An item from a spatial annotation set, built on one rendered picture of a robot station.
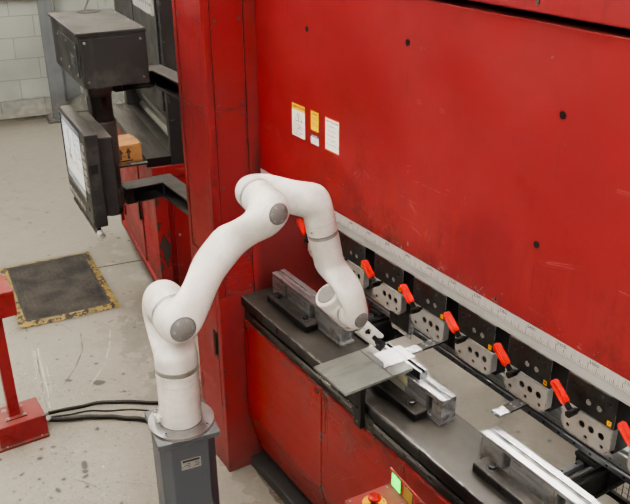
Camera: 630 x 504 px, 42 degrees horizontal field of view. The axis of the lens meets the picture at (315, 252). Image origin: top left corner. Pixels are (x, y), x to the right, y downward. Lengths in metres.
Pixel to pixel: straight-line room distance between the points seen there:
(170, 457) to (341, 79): 1.24
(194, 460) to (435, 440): 0.73
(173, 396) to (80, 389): 2.17
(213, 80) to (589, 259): 1.58
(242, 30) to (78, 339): 2.47
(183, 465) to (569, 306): 1.16
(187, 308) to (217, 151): 1.04
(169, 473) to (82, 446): 1.66
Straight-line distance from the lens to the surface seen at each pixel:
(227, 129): 3.06
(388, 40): 2.37
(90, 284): 5.47
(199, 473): 2.47
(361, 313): 2.37
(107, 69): 3.00
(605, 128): 1.85
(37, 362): 4.76
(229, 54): 3.00
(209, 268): 2.17
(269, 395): 3.37
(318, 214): 2.25
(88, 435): 4.13
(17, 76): 9.30
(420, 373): 2.64
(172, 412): 2.35
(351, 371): 2.62
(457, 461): 2.50
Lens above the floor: 2.45
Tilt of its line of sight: 25 degrees down
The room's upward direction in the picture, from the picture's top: straight up
